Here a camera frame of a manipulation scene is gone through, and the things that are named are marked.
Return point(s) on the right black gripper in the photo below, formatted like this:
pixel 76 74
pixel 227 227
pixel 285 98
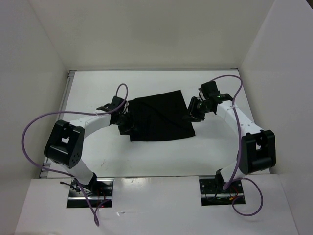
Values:
pixel 195 117

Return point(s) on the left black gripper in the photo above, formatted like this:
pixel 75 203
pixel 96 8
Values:
pixel 130 125

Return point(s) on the black skirt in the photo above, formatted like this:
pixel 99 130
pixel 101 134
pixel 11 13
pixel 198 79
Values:
pixel 160 117

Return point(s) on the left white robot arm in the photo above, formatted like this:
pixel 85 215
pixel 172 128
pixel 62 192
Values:
pixel 65 144

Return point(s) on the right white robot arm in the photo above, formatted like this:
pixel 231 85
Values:
pixel 256 146

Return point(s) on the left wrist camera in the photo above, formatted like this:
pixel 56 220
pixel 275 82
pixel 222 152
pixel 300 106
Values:
pixel 117 102

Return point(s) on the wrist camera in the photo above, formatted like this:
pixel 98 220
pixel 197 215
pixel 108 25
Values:
pixel 209 89
pixel 117 102

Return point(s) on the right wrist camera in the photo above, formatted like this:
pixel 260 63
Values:
pixel 209 89

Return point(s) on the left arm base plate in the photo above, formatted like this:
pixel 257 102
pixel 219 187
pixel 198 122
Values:
pixel 102 196

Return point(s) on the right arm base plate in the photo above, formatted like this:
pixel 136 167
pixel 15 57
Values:
pixel 212 195

